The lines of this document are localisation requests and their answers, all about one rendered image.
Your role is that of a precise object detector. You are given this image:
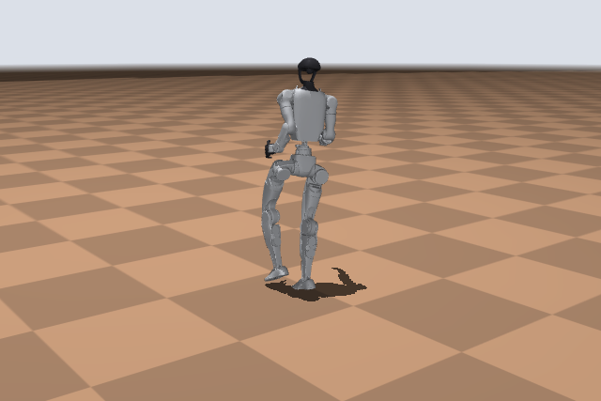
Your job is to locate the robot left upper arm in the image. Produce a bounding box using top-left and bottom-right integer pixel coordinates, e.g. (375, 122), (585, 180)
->
(277, 89), (298, 135)

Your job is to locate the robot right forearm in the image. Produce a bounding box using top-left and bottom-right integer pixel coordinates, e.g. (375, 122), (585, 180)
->
(318, 131), (335, 146)

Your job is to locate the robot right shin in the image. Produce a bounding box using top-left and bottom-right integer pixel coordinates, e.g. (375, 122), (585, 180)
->
(300, 221), (318, 281)

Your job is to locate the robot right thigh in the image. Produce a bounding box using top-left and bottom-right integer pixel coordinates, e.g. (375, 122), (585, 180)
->
(300, 164), (329, 236)

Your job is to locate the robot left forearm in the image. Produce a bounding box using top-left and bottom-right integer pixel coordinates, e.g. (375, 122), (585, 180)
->
(269, 123), (290, 153)

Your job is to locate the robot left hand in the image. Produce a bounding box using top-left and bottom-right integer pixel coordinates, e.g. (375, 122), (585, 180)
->
(265, 140), (275, 159)

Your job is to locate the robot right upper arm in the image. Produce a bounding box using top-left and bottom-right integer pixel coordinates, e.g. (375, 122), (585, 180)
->
(322, 95), (338, 140)

